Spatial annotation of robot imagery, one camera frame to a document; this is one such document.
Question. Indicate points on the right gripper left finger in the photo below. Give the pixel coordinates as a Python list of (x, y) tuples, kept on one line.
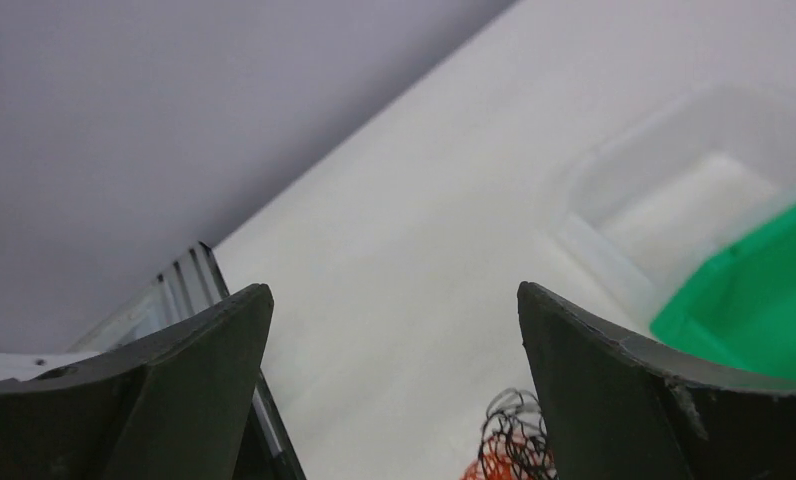
[(171, 405)]

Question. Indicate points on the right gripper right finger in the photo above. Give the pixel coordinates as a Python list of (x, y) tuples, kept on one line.
[(619, 405)]

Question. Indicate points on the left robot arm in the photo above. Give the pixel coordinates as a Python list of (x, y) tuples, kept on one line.
[(24, 367)]

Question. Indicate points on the green plastic bin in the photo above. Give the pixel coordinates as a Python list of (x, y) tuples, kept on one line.
[(739, 307)]

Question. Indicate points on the clear plastic bin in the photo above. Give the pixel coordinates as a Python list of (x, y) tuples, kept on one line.
[(642, 211)]

